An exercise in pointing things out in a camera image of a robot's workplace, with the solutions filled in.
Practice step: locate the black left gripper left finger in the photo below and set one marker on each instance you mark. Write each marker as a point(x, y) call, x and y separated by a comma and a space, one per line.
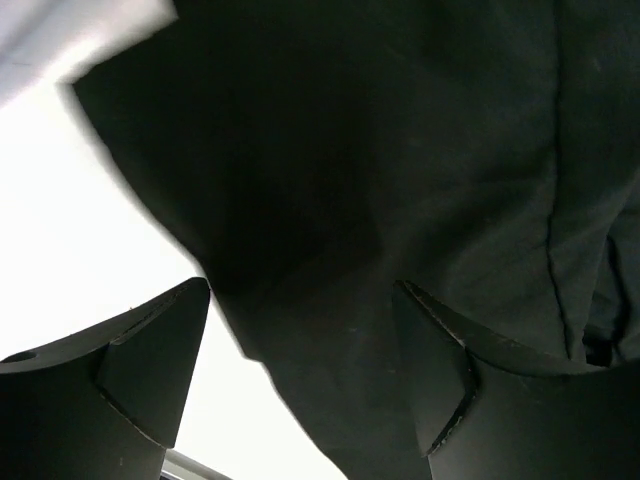
point(105, 402)

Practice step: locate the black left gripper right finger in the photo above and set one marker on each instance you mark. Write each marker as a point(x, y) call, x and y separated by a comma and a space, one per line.
point(487, 407)

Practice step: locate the black trousers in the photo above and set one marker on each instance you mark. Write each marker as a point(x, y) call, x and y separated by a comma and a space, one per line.
point(340, 167)

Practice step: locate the aluminium frame rail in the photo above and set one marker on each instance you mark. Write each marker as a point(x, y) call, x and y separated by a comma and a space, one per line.
point(177, 466)

